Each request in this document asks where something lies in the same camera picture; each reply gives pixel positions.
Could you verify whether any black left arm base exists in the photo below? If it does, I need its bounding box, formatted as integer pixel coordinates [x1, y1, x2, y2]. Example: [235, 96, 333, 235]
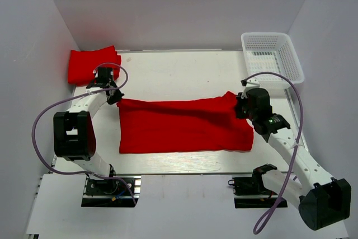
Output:
[81, 176, 142, 208]

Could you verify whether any red t shirt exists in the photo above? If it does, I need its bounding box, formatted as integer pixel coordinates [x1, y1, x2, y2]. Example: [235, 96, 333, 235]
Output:
[68, 46, 121, 86]
[117, 91, 254, 154]

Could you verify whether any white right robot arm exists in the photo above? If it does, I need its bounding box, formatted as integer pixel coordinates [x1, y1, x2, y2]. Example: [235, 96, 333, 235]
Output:
[234, 88, 351, 231]

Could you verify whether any folded red t shirt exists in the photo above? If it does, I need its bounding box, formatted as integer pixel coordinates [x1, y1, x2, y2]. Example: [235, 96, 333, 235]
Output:
[68, 46, 121, 86]

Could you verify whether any white plastic mesh basket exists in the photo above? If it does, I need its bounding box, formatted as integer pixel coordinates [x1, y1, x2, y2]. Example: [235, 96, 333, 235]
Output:
[241, 32, 305, 85]

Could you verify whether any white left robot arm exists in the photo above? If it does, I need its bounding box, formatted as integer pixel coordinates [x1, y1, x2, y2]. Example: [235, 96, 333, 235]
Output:
[53, 67, 124, 194]

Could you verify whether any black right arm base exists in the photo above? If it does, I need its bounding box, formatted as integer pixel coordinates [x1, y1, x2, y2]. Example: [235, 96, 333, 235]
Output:
[228, 176, 277, 209]

